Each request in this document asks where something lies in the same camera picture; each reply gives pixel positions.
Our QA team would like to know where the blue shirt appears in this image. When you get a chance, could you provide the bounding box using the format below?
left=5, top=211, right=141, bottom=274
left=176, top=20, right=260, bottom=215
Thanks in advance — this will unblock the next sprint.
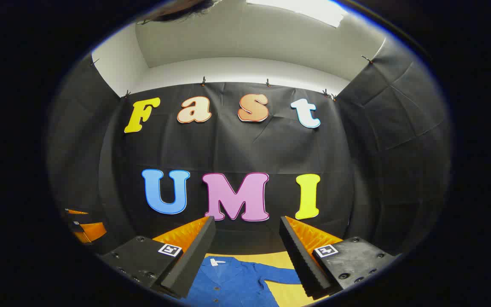
left=165, top=255, right=303, bottom=307

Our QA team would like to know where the black backdrop cloth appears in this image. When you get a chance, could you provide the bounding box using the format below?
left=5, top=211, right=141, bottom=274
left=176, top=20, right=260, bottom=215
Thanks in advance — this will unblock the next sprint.
left=46, top=36, right=453, bottom=256

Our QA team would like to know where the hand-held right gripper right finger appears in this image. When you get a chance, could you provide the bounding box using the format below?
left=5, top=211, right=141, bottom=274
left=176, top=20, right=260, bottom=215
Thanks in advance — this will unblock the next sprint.
left=279, top=216, right=400, bottom=300

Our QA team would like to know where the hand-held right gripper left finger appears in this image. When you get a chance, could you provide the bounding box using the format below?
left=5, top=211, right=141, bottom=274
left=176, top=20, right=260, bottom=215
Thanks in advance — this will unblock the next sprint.
left=100, top=216, right=217, bottom=299

